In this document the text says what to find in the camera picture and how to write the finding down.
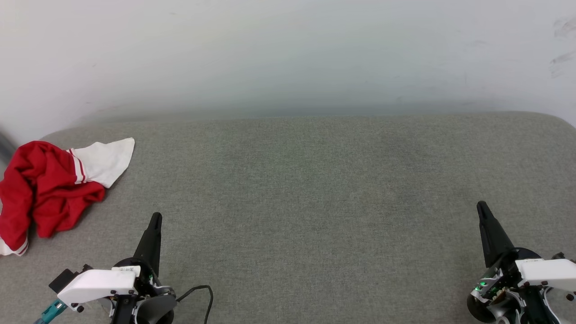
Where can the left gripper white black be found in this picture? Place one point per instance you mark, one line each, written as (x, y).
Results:
(99, 283)

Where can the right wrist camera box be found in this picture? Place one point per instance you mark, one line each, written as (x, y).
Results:
(488, 285)

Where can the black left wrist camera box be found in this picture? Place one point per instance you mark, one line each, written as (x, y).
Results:
(67, 279)

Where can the grey fabric sofa seat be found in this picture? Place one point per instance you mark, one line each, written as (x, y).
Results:
(315, 202)

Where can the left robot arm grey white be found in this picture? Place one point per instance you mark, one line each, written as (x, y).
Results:
(157, 309)

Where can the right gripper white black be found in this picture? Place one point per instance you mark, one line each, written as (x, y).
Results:
(546, 273)

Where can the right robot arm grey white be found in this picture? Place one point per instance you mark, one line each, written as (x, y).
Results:
(535, 308)

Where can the red Bulls 23 basketball jersey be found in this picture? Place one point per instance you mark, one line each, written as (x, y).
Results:
(49, 189)

